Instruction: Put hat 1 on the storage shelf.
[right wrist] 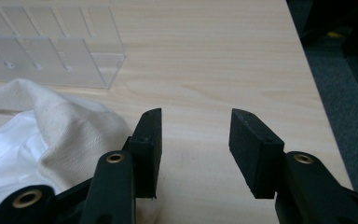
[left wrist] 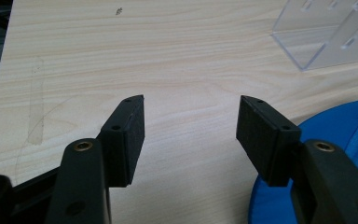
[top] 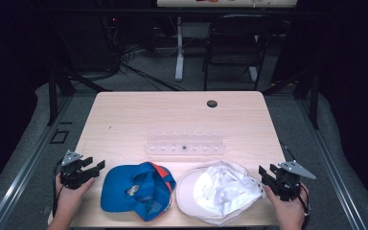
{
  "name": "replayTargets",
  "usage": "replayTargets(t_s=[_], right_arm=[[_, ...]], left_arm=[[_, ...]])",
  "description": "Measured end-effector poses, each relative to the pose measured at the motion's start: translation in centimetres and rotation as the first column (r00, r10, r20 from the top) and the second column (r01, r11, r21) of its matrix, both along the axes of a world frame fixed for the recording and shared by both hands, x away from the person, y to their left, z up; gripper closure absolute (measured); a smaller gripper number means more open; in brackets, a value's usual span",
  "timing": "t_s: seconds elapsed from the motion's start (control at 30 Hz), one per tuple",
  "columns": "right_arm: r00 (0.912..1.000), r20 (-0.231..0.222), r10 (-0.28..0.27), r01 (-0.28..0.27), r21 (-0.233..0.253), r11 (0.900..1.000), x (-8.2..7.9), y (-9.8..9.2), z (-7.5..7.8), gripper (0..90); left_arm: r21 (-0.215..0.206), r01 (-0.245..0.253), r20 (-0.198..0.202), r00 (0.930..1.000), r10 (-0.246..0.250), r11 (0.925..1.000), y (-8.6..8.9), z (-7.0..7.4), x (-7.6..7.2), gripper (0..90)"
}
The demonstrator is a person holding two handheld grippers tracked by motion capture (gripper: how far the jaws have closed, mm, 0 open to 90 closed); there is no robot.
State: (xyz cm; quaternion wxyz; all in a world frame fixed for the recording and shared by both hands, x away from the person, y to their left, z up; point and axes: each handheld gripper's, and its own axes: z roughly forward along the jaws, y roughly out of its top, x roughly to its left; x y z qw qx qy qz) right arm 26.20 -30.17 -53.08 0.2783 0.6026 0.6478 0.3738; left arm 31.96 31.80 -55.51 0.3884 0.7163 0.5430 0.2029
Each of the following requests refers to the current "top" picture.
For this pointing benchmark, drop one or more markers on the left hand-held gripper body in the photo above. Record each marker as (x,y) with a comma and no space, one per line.
(73,174)

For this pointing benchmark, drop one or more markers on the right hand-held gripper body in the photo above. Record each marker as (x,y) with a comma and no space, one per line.
(289,183)

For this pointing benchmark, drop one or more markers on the blue and orange cap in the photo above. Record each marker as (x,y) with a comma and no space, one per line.
(121,188)

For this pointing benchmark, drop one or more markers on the white cap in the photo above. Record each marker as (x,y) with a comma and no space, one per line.
(223,191)

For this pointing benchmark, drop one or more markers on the clear acrylic hat rack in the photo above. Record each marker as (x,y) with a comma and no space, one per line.
(185,148)

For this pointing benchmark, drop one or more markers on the person's left hand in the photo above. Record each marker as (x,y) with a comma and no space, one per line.
(67,199)

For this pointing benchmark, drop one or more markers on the person's right hand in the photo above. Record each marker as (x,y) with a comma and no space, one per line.
(289,212)

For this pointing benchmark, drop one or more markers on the dark round table grommet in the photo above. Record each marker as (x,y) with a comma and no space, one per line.
(212,103)

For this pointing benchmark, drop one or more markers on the white desk leg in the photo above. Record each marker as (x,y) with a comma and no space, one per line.
(179,60)
(253,73)

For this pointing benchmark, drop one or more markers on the black folding chair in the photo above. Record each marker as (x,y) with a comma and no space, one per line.
(233,51)

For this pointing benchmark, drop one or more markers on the aluminium floor rail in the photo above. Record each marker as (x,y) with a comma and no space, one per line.
(28,163)
(332,169)

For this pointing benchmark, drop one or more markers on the black metal frame stand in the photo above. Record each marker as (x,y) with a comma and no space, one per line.
(314,102)
(52,96)

